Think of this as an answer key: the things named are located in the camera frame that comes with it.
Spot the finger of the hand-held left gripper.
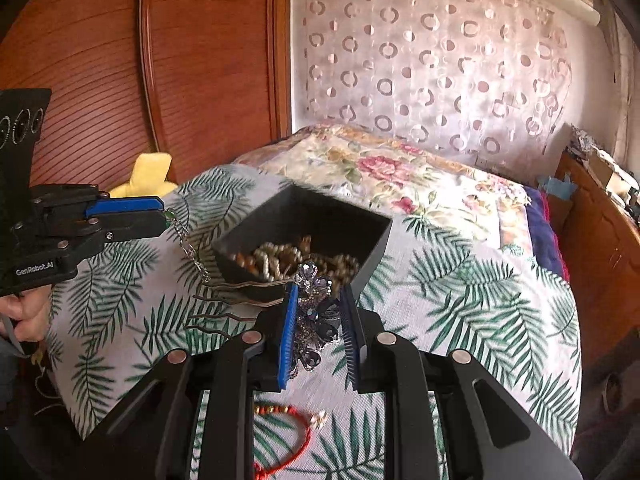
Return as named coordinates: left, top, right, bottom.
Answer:
left=91, top=210, right=169, bottom=245
left=85, top=196, right=165, bottom=221

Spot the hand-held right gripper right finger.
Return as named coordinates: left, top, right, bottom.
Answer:
left=340, top=284, right=583, bottom=480

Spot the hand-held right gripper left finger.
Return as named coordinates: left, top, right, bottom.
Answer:
left=65, top=284, right=302, bottom=480

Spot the crystal flower hair comb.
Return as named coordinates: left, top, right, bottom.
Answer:
left=186, top=261, right=347, bottom=376

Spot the silver chain with green bead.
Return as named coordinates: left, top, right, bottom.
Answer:
left=164, top=207, right=213, bottom=283

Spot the large brown wooden bead bracelet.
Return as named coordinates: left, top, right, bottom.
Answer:
left=312, top=252, right=361, bottom=286

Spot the cream pearl necklace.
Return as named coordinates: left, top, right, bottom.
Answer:
left=250, top=242, right=313, bottom=281

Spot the red string bracelet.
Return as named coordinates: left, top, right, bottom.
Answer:
left=252, top=402, right=328, bottom=480

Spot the black square box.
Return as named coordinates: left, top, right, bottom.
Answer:
left=211, top=183, right=393, bottom=303

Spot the person's left hand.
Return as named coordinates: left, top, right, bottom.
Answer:
left=0, top=285, right=52, bottom=356

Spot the yellow plush toy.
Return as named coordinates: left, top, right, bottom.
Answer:
left=109, top=152, right=177, bottom=200

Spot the green leaf print tablecloth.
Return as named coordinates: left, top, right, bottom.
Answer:
left=47, top=164, right=583, bottom=480

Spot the brown wooden wardrobe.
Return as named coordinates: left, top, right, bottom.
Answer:
left=0, top=0, right=293, bottom=201

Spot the floral bed blanket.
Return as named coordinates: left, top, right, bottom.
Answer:
left=232, top=124, right=533, bottom=251

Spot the dark blue blanket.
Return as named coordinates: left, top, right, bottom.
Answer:
left=522, top=185, right=571, bottom=281

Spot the blue bag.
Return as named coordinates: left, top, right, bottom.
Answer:
left=537, top=172, right=578, bottom=201

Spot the long wooden cabinet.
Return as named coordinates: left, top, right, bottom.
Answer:
left=552, top=152, right=640, bottom=361

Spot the sheer circle pattern curtain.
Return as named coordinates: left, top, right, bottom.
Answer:
left=292, top=0, right=573, bottom=171

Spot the cardboard box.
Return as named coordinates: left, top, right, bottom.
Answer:
left=587, top=152, right=628, bottom=191

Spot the crumpled printed bag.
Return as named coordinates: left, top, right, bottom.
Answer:
left=567, top=127, right=608, bottom=158

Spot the pale window curtain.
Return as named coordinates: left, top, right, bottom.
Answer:
left=597, top=0, right=640, bottom=171

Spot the white air deflector panel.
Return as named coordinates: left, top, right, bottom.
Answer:
left=500, top=0, right=601, bottom=26

